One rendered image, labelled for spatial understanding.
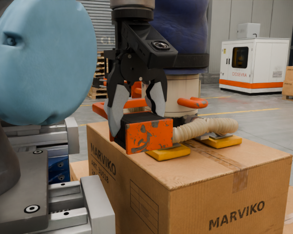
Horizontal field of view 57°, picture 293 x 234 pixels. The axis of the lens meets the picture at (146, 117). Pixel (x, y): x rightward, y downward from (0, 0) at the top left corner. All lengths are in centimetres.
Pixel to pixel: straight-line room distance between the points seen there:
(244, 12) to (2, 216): 1288
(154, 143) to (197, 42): 40
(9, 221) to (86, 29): 21
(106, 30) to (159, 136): 983
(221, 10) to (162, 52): 1199
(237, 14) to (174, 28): 1209
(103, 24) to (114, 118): 981
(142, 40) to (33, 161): 26
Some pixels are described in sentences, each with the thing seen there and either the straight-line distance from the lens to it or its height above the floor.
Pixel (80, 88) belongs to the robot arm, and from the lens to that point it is 27.
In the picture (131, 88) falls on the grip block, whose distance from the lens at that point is 102.
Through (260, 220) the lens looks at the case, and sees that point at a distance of 82.
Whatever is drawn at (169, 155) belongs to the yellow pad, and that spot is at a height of 96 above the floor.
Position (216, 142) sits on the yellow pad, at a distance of 79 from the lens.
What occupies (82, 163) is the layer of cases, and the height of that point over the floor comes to 54.
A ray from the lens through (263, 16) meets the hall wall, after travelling 1370.
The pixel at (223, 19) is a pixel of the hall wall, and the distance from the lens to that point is 1237.
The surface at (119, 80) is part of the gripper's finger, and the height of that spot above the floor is 117.
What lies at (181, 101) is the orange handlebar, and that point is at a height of 108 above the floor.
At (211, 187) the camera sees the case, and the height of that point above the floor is 92.
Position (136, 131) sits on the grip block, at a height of 109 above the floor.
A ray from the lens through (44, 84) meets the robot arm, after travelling 23.
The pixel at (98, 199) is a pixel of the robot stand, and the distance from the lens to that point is 43.
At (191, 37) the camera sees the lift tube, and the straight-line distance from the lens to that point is 76.
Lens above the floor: 121
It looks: 13 degrees down
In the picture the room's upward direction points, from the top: straight up
